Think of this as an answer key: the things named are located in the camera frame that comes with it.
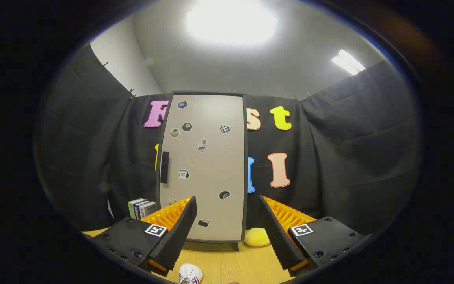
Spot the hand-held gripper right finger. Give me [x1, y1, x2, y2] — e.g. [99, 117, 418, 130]
[259, 195, 365, 277]

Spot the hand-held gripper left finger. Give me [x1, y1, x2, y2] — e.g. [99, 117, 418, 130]
[87, 196, 197, 277]

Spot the white shoe with striped side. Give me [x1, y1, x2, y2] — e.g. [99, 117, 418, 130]
[179, 263, 204, 284]

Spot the dark grey shoe cabinet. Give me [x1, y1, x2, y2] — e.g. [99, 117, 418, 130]
[155, 91, 249, 252]

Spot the black door handle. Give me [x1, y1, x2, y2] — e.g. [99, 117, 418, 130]
[160, 151, 170, 184]

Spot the beige shoe cabinet door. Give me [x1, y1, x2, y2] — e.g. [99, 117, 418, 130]
[158, 94, 245, 242]

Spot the yellow plush toy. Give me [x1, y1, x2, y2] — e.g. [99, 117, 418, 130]
[244, 228, 271, 247]

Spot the green and white book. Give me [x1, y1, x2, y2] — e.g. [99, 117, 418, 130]
[128, 198, 145, 219]

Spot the black backdrop cloth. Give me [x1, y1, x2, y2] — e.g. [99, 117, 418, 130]
[34, 41, 422, 237]

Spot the ceiling strip light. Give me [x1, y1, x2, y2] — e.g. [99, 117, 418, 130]
[331, 49, 366, 75]

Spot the large ceiling light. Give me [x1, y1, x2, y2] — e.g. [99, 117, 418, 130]
[187, 0, 278, 45]

